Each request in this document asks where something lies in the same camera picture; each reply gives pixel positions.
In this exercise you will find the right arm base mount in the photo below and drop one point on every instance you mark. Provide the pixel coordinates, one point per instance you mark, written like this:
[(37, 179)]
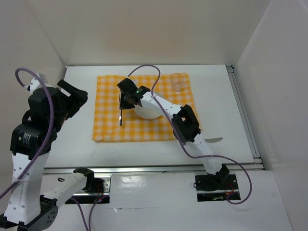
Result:
[(208, 191)]

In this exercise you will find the yellow white checkered cloth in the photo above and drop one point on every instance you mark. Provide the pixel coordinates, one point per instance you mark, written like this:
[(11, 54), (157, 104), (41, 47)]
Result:
[(106, 126)]

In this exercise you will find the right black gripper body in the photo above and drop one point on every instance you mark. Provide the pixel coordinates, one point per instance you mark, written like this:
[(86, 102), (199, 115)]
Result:
[(127, 95)]

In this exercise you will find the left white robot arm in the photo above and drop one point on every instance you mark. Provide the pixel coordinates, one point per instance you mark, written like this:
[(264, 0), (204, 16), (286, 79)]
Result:
[(29, 209)]

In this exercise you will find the silver fork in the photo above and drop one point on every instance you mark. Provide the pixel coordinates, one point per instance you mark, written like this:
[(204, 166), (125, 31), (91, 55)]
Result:
[(120, 118)]

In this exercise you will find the cream round plate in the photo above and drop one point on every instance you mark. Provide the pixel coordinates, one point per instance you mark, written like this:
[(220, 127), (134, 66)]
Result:
[(152, 111)]

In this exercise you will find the front aluminium rail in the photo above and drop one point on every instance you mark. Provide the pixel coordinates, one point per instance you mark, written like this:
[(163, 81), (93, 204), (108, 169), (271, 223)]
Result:
[(129, 170)]

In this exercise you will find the aluminium rail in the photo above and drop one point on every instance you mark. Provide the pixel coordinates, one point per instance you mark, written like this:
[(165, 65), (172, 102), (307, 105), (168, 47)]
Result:
[(257, 161), (129, 170)]

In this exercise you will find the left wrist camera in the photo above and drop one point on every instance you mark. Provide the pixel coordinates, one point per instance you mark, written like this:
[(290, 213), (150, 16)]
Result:
[(35, 84)]

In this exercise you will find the black handled table knife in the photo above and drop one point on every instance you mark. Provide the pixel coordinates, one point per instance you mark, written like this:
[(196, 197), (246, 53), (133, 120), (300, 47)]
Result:
[(213, 140)]

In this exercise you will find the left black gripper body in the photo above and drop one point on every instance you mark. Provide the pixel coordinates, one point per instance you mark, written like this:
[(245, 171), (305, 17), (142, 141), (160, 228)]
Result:
[(63, 114)]

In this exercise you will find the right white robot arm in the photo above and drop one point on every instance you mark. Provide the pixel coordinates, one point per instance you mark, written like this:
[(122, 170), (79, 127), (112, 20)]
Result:
[(184, 123)]

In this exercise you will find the clear plastic cup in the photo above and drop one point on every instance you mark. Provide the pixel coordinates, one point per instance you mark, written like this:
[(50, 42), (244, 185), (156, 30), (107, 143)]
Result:
[(177, 81)]

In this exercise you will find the right side aluminium rail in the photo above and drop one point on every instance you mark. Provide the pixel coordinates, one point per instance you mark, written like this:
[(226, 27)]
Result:
[(257, 161)]

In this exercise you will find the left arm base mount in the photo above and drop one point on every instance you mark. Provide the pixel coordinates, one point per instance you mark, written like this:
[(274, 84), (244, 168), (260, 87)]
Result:
[(99, 192)]

